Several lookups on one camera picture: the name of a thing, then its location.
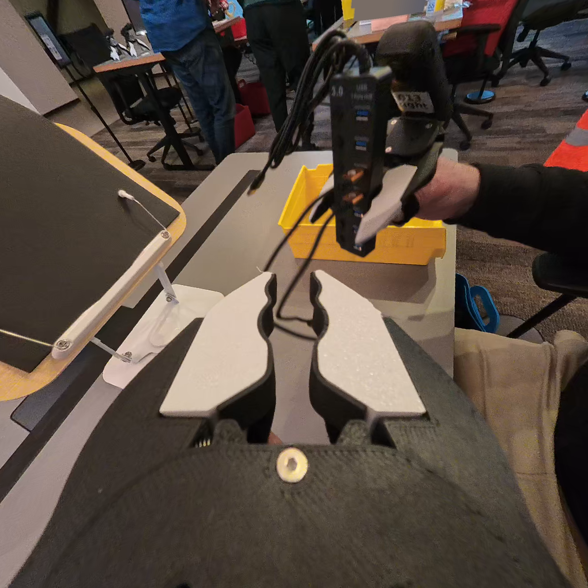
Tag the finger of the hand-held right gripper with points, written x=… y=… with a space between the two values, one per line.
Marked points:
x=390 y=193
x=325 y=197

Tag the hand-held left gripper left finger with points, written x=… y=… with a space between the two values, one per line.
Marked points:
x=220 y=358

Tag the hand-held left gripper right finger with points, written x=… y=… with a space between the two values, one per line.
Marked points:
x=363 y=358

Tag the person's right forearm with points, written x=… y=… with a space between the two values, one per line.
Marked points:
x=528 y=202

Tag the person's right hand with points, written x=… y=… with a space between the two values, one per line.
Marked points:
x=450 y=193

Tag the wooden office desk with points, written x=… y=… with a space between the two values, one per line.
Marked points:
x=128 y=63
x=367 y=36

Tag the yellow plastic bin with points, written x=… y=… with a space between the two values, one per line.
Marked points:
x=413 y=243

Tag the red office chair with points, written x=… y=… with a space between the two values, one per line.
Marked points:
x=482 y=27

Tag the small yellow container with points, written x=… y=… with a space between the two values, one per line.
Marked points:
x=348 y=9

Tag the red floor bag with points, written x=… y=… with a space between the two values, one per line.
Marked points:
x=243 y=126
x=255 y=99

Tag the person's beige trouser leg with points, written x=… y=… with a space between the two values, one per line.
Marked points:
x=505 y=390

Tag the orange traffic cone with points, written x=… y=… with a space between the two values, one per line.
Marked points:
x=574 y=147

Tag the black board with wooden edge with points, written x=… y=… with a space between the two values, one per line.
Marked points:
x=69 y=229

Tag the black framed floor sign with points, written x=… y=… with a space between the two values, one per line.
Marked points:
x=46 y=39

